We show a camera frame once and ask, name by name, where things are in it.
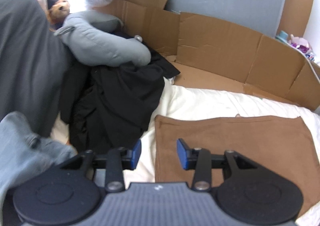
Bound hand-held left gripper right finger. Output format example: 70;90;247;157
176;138;262;191

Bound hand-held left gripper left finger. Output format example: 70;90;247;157
60;139;142;191

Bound brown printed t-shirt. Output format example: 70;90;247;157
154;115;320;216

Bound black clothes pile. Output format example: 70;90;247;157
60;30;181;154

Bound cream bear print bed sheet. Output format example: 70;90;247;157
51;77;320;226

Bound grey-blue sweatshirt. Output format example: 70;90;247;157
0;111;77;214

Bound flattened cardboard sheet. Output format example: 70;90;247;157
99;0;320;111

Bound grey neck pillow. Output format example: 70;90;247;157
54;11;151;67

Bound dark grey blanket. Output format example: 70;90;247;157
0;0;73;138

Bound purple packet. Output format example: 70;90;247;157
287;33;312;53

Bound pink white detergent pouch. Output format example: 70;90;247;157
304;47;316;62

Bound small plush toy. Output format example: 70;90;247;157
42;0;71;30

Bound tall cardboard box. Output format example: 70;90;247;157
277;0;317;38

